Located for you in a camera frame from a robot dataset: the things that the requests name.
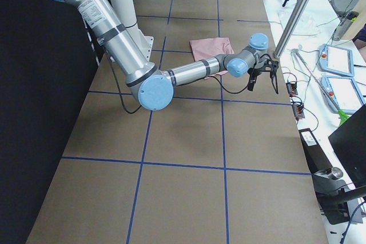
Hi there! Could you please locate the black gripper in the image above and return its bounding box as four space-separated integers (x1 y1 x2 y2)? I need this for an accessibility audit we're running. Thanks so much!
247 61 265 91

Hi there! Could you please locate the pink Snoopy t-shirt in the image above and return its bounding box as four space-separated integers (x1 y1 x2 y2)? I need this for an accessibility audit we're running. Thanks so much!
189 37 234 62

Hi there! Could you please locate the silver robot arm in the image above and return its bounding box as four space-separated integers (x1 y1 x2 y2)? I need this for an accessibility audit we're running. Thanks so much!
55 0 268 111

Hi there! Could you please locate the upper orange terminal board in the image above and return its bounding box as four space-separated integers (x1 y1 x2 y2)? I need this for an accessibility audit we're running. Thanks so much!
286 82 298 97

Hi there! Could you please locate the orange terminal board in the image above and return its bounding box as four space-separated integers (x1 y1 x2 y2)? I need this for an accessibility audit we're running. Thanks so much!
286 82 298 97
292 102 305 121

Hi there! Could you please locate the lower orange terminal board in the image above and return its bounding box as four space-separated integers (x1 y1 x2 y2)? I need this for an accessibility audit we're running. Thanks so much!
292 102 305 121

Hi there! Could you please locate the clear plastic bag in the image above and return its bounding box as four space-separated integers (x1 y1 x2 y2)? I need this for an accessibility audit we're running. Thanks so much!
278 10 320 35

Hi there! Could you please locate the upper teach pendant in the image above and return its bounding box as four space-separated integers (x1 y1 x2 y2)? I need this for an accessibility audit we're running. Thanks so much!
319 44 355 77

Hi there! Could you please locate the teach pendant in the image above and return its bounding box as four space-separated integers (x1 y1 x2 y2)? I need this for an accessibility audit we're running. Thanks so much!
319 44 355 77
321 75 365 115

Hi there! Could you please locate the lower teach pendant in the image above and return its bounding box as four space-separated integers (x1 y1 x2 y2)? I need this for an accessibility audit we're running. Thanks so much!
321 75 365 115

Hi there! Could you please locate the black box with label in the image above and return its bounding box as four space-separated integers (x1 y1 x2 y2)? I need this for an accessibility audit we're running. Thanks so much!
299 128 332 178

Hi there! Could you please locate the grey water bottle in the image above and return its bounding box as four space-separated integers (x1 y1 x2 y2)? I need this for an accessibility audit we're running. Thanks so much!
333 11 359 41

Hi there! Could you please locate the black monitor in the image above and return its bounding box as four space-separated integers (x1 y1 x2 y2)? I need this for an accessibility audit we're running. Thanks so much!
328 106 366 187

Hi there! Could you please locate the black clamp with metal cylinder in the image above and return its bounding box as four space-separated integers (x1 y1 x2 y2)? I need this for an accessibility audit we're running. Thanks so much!
312 167 365 225

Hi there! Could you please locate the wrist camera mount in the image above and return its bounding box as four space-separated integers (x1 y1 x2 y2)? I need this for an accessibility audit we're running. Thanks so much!
259 58 279 94

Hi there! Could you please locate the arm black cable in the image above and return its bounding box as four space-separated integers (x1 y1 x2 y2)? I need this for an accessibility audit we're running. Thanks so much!
97 38 272 114

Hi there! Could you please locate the aluminium frame post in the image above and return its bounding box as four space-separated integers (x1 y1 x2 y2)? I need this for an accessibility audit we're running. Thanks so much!
273 0 309 59

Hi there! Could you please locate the metal rod green handle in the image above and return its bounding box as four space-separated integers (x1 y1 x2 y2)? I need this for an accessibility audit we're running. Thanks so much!
291 49 349 126

